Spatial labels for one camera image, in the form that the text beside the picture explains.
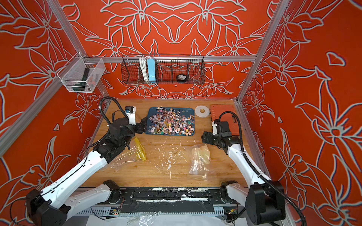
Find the candy ziploc bag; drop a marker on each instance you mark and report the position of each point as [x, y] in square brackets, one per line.
[136, 153]
[200, 161]

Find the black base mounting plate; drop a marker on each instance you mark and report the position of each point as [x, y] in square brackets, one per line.
[171, 200]

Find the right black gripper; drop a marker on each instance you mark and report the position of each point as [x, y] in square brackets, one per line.
[206, 137]

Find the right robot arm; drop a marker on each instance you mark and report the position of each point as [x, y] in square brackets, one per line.
[262, 204]

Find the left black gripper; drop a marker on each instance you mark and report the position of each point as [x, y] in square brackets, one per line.
[142, 127]

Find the black wire basket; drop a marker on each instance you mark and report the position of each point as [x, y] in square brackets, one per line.
[135, 69]

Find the light blue box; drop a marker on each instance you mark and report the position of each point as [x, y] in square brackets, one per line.
[151, 69]

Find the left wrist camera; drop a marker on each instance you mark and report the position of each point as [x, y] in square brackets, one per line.
[130, 112]

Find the orange tool case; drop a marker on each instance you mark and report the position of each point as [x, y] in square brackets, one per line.
[217, 110]

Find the dark teal tray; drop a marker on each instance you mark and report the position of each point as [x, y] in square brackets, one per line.
[147, 130]

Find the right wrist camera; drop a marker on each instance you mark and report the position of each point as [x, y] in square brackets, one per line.
[214, 127]

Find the clear plastic bin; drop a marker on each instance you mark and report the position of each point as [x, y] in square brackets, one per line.
[72, 72]

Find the poured candy pile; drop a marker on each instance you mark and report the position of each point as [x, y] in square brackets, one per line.
[171, 123]

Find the green black tool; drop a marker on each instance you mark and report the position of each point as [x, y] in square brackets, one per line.
[80, 86]

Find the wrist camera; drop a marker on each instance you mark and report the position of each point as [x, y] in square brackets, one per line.
[214, 127]
[130, 112]

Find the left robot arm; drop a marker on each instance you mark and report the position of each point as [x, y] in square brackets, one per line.
[56, 203]

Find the white tape roll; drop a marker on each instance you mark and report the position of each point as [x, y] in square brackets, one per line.
[202, 111]

